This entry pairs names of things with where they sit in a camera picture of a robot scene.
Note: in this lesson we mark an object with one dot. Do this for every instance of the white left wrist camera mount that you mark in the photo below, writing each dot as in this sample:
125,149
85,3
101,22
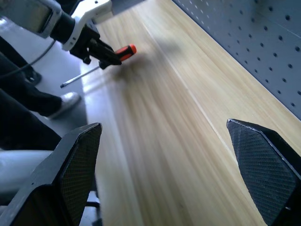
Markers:
91,11

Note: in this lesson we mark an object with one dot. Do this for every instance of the white sneaker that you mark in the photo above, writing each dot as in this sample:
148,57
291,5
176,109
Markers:
67,102

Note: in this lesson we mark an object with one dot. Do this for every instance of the person in black trousers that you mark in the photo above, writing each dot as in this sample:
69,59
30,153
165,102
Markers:
21,101

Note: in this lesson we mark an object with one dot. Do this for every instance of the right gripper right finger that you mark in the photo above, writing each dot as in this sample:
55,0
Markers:
265,171

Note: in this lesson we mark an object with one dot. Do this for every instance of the dark shoe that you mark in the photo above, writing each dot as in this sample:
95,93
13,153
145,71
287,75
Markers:
34,76

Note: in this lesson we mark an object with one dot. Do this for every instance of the grey perforated pegboard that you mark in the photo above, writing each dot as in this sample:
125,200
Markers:
254,35

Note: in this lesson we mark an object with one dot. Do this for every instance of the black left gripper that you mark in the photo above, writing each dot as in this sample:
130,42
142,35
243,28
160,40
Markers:
82,42

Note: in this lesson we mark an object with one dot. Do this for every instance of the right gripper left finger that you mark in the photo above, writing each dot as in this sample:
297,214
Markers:
58,179

